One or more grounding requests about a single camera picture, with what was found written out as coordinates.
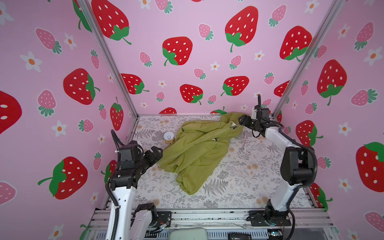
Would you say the green zip jacket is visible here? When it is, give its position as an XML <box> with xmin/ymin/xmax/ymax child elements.
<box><xmin>158</xmin><ymin>113</ymin><xmax>243</xmax><ymax>195</ymax></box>

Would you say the white device on rail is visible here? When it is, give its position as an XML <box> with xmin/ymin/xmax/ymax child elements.
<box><xmin>169</xmin><ymin>228</ymin><xmax>209</xmax><ymax>240</ymax></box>

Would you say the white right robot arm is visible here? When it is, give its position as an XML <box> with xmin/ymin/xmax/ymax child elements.
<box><xmin>239</xmin><ymin>105</ymin><xmax>318</xmax><ymax>226</ymax></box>

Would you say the small white-lidded can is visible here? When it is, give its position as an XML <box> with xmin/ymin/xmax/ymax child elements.
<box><xmin>164</xmin><ymin>132</ymin><xmax>175</xmax><ymax>144</ymax></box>

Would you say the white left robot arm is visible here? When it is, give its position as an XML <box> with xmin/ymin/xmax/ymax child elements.
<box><xmin>105</xmin><ymin>141</ymin><xmax>163</xmax><ymax>240</ymax></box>

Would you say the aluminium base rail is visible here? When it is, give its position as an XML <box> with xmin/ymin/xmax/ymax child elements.
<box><xmin>89</xmin><ymin>207</ymin><xmax>334</xmax><ymax>232</ymax></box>

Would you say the black device on rail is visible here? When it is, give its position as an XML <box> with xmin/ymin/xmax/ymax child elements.
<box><xmin>228</xmin><ymin>233</ymin><xmax>252</xmax><ymax>240</ymax></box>

